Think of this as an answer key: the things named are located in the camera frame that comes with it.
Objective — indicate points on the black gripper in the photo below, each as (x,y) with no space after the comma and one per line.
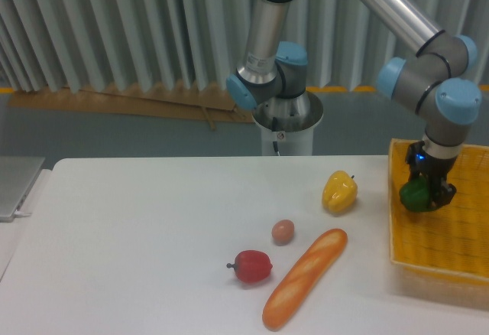
(434,165)

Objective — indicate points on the brown toy egg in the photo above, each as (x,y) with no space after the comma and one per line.
(283,232)

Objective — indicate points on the silver laptop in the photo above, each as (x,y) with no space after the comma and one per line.
(18,175)

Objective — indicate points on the brown cardboard sheet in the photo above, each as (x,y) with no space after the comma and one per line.
(211,105)

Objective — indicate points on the yellow toy bell pepper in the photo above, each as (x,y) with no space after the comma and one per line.
(340,192)

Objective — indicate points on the yellow woven basket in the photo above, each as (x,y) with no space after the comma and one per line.
(449,243)

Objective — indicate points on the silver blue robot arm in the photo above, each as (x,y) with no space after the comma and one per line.
(270,81)

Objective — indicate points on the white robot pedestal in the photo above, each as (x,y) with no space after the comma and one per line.
(288,136)

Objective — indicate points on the toy baguette bread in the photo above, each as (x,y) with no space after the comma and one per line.
(292,291)

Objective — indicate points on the grey pleated curtain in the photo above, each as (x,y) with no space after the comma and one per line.
(79,43)

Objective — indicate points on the green toy bell pepper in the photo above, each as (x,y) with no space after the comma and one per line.
(415,195)

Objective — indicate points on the red toy bell pepper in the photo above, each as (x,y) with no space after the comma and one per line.
(251,266)

